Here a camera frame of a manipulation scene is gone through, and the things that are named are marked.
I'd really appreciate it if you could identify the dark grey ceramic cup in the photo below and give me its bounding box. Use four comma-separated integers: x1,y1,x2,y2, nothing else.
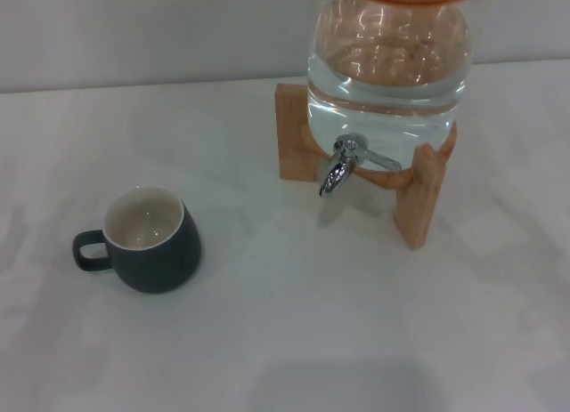
72,185,202,295

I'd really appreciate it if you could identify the wooden dispenser stand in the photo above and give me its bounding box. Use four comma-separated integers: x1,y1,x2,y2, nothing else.
274,81,460,252

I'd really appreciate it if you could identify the chrome faucet with lever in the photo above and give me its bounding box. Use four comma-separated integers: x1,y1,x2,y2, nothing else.
318,133,403,198

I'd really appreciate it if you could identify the clear glass water dispenser jar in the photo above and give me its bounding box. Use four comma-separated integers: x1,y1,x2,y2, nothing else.
305,0,473,164

